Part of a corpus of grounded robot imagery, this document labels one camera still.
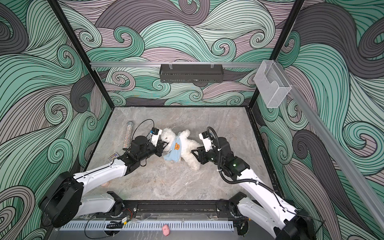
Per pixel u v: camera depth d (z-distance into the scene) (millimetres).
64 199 406
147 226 697
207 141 663
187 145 818
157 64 944
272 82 780
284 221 388
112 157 901
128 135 985
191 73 951
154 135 716
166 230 659
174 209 744
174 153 805
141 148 636
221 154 557
